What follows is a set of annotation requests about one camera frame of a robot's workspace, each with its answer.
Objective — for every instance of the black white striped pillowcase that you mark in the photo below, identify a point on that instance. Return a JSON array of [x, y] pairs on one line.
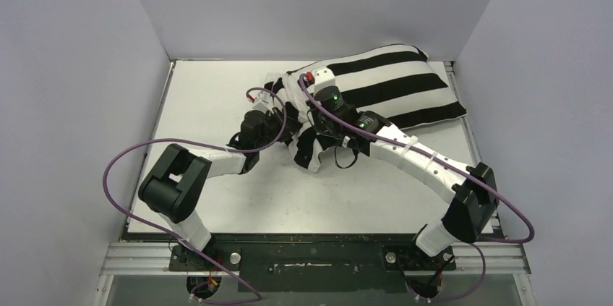
[[395, 81]]

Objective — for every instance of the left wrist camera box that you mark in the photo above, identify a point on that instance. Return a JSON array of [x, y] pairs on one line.
[[262, 99]]

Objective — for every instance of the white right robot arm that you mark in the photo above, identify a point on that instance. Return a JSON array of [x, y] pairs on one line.
[[464, 188]]

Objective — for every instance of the black metal base rail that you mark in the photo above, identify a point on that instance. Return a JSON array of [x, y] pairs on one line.
[[313, 269]]

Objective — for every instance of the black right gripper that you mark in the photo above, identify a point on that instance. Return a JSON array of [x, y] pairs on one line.
[[315, 118]]

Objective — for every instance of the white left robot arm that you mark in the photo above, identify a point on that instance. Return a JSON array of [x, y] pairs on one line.
[[173, 186]]

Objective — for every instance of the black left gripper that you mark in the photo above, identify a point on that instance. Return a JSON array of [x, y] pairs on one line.
[[292, 126]]

